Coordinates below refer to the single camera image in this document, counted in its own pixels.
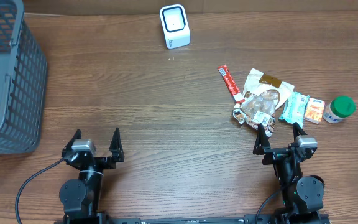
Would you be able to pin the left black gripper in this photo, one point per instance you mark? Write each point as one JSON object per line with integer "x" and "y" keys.
{"x": 97, "y": 160}

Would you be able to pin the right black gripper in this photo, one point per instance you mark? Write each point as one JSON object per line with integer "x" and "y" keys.
{"x": 281, "y": 155}

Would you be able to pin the teal orange tissue pack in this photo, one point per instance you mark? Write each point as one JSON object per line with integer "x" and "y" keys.
{"x": 294, "y": 108}

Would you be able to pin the beige dog bone treat bag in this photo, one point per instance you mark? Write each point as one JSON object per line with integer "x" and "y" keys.
{"x": 262, "y": 95}

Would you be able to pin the small green lidded jar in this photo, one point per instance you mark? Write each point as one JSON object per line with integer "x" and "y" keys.
{"x": 339, "y": 109}

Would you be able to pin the red snack stick packet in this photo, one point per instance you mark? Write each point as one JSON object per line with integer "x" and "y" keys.
{"x": 230, "y": 83}

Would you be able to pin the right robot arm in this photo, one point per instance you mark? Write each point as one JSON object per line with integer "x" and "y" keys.
{"x": 302, "y": 195}

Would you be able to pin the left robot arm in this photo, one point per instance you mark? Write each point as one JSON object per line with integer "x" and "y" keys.
{"x": 80, "y": 197}

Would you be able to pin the white barcode scanner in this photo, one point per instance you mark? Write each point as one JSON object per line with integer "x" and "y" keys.
{"x": 175, "y": 26}

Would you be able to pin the grey plastic mesh basket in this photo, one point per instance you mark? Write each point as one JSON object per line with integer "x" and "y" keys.
{"x": 23, "y": 81}

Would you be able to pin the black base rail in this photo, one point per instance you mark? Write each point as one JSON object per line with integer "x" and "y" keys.
{"x": 246, "y": 219}

